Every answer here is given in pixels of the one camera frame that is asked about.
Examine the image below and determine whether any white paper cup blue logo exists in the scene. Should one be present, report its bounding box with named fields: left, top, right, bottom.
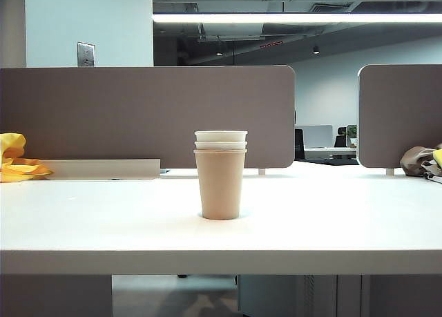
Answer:
left=194, top=130, right=249, bottom=144
left=194, top=141, right=249, bottom=151

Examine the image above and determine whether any plain brown paper cup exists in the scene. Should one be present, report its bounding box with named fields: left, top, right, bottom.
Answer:
left=193, top=148, right=248, bottom=221

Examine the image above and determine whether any wide brown desk partition panel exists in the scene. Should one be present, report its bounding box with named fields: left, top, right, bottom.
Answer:
left=0, top=65, right=296, bottom=169

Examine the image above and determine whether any white background monitor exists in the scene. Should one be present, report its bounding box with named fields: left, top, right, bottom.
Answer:
left=297, top=124, right=334, bottom=148

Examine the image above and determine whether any black background office chair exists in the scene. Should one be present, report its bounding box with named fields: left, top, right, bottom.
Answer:
left=334, top=126, right=348, bottom=148

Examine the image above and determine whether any green potted plant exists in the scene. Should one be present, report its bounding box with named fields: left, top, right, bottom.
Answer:
left=346, top=124, right=358, bottom=148

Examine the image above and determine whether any long ceiling light strip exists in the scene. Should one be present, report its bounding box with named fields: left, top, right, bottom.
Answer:
left=152, top=12, right=442, bottom=23

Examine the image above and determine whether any grey cabinet under table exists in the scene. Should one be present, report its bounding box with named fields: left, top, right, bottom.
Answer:
left=237, top=274, right=363, bottom=317

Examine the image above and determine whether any narrow brown desk partition panel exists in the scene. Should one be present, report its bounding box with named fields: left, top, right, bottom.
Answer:
left=357, top=64, right=442, bottom=169

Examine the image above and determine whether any yellow crumpled cloth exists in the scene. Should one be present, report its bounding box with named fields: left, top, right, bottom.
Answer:
left=0, top=132, right=55, bottom=183

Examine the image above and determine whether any white long desk cable tray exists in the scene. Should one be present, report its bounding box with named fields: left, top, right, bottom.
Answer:
left=40, top=158, right=162, bottom=180

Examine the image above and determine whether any metal wall switch plate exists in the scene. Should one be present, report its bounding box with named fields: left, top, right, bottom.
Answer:
left=77, top=41, right=96, bottom=68

